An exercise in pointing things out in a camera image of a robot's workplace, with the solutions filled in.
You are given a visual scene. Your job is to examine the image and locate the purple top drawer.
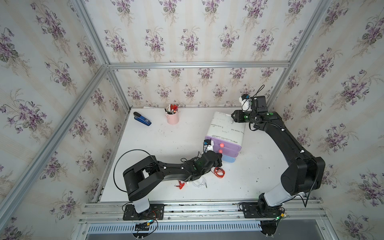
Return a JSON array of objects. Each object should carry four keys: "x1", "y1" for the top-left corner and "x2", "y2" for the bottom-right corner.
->
[{"x1": 205, "y1": 136, "x2": 242, "y2": 152}]

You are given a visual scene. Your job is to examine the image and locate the purple drawer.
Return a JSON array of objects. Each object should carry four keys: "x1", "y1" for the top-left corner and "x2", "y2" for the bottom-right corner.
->
[
  {"x1": 205, "y1": 136, "x2": 242, "y2": 152},
  {"x1": 218, "y1": 149, "x2": 239, "y2": 158}
]

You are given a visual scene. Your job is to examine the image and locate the white wired earphones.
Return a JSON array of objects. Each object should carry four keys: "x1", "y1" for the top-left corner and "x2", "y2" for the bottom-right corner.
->
[{"x1": 192, "y1": 177, "x2": 208, "y2": 188}]

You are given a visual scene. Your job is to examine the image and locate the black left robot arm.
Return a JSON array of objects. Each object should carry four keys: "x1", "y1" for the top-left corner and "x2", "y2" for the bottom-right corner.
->
[{"x1": 113, "y1": 150, "x2": 223, "y2": 214}]

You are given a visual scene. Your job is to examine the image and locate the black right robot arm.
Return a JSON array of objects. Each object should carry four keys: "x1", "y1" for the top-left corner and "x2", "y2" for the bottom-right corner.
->
[{"x1": 231, "y1": 94, "x2": 326, "y2": 218}]

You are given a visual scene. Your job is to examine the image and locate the blue bottom drawer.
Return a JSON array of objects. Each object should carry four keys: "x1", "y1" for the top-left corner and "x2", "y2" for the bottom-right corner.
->
[{"x1": 222, "y1": 155, "x2": 236, "y2": 163}]

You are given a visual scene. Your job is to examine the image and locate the white drawer cabinet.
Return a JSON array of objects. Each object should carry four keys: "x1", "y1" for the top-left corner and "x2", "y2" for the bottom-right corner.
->
[{"x1": 206, "y1": 112, "x2": 246, "y2": 146}]

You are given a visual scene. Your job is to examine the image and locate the pink pen cup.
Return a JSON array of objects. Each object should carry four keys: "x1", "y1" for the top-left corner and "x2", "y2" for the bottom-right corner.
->
[{"x1": 166, "y1": 111, "x2": 180, "y2": 125}]

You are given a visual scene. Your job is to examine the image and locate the red scissors in cup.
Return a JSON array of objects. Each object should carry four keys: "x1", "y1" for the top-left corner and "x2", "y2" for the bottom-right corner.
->
[{"x1": 167, "y1": 104, "x2": 178, "y2": 115}]

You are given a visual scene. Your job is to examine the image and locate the blue stapler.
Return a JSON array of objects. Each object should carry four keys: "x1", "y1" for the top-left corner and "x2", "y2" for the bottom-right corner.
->
[{"x1": 134, "y1": 112, "x2": 152, "y2": 126}]

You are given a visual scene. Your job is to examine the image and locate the red wired earphones coiled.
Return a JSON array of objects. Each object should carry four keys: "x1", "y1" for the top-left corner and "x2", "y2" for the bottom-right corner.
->
[{"x1": 213, "y1": 167, "x2": 226, "y2": 179}]

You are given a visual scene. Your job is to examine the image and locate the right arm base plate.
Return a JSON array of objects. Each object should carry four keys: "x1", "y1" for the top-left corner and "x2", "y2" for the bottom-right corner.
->
[{"x1": 239, "y1": 201, "x2": 285, "y2": 219}]

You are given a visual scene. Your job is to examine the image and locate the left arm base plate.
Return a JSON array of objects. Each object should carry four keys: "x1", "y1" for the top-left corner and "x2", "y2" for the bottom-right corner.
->
[{"x1": 123, "y1": 204, "x2": 165, "y2": 221}]

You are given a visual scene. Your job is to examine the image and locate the aluminium front rail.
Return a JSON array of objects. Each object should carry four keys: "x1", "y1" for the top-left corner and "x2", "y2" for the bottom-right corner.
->
[{"x1": 79, "y1": 200, "x2": 328, "y2": 224}]

